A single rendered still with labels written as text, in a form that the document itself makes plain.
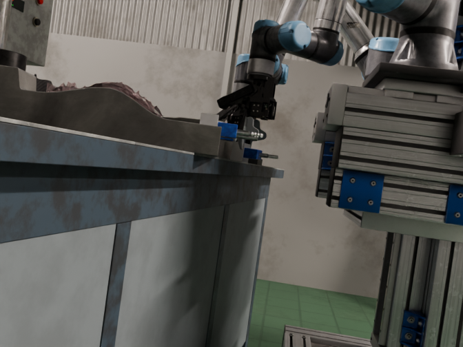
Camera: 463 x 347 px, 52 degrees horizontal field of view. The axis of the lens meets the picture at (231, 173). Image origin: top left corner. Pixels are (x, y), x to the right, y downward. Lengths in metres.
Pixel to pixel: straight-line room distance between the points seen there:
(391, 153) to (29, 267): 0.75
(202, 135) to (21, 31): 1.18
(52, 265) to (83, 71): 3.27
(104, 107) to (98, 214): 0.27
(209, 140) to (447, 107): 0.51
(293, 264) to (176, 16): 2.01
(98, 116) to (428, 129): 0.67
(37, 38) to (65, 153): 1.51
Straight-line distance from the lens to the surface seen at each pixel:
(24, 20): 1.97
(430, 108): 1.10
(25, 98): 0.96
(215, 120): 0.95
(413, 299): 1.38
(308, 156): 3.46
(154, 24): 3.77
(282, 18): 1.68
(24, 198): 0.57
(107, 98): 0.92
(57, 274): 0.66
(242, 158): 1.34
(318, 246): 3.50
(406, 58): 1.13
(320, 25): 1.39
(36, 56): 2.02
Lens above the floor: 0.79
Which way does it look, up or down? 1 degrees down
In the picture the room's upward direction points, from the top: 8 degrees clockwise
